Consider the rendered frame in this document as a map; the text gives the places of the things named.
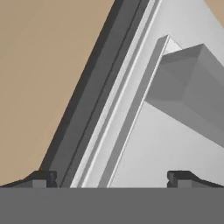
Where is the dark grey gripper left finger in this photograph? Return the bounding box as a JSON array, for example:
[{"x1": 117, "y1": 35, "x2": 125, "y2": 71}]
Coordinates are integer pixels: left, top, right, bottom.
[{"x1": 0, "y1": 170, "x2": 59, "y2": 189}]

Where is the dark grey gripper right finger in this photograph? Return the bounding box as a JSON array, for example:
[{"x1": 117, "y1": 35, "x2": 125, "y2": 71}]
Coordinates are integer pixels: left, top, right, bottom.
[{"x1": 166, "y1": 170, "x2": 224, "y2": 189}]

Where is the grey fridge door shelf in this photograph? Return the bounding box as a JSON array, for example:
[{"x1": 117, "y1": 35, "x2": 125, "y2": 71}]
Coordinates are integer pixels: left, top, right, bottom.
[{"x1": 144, "y1": 43, "x2": 224, "y2": 149}]

